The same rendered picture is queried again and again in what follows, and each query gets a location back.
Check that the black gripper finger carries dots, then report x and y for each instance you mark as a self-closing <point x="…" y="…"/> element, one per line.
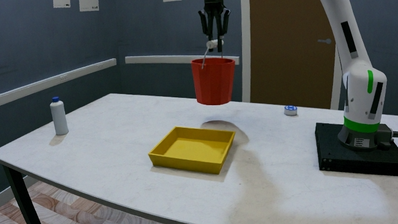
<point x="221" y="31"/>
<point x="207" y="29"/>

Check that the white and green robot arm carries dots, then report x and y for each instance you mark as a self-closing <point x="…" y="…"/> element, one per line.
<point x="365" y="86"/>

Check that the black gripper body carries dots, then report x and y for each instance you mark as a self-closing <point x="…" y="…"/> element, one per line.
<point x="214" y="4"/>

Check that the yellow square tray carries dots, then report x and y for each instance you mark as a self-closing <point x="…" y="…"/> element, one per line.
<point x="193" y="149"/>

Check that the grey bottle with blue cap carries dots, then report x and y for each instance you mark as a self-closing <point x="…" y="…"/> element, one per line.
<point x="59" y="117"/>

